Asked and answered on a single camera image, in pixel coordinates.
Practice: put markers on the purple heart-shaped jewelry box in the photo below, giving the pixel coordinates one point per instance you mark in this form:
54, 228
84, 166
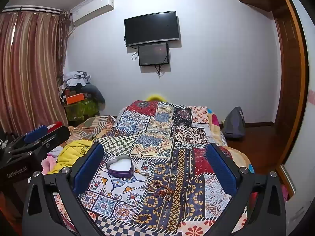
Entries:
120, 168

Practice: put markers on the yellow round object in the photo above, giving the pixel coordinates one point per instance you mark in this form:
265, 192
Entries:
156, 97

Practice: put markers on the small black monitor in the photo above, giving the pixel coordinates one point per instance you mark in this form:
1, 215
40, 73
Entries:
153, 54

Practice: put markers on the colourful fleece blanket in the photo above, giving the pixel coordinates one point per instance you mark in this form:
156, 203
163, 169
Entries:
216, 125

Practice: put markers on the curtain rod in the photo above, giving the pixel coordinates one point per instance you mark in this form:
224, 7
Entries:
32, 9

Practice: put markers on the black wall television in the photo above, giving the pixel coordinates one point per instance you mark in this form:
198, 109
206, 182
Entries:
151, 28

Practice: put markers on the striped brown curtain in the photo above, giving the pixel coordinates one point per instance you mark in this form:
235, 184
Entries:
27, 73

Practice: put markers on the pile of clothes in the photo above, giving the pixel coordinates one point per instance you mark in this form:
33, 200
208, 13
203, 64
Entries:
73, 78

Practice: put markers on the brown wooden wardrobe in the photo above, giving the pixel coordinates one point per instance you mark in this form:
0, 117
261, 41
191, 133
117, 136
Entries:
288, 54

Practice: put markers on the patchwork printed blanket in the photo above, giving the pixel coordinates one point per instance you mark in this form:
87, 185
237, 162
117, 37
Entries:
162, 137

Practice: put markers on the dark grey pillow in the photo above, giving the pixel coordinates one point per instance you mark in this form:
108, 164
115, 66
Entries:
94, 92

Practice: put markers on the orange box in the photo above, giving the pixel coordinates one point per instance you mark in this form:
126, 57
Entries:
73, 98

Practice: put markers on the beige striped bedsheet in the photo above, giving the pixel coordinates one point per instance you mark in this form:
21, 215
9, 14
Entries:
96, 126

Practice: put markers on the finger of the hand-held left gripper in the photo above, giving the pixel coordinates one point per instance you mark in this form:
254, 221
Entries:
55, 137
36, 132

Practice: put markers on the pink cloth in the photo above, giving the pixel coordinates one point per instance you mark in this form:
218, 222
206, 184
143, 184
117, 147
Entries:
50, 163

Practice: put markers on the white air conditioner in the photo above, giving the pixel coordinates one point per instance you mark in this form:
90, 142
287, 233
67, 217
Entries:
93, 9

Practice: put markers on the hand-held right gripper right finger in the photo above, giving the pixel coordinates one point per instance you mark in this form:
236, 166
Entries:
220, 170

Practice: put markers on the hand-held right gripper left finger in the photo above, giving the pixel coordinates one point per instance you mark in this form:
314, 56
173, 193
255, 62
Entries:
88, 169

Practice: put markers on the yellow garment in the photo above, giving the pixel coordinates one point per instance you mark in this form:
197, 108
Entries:
71, 152

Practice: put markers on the red box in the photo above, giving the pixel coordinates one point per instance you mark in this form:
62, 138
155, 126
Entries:
55, 125

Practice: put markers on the grey bag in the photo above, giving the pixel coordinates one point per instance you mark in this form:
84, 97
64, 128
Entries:
235, 124

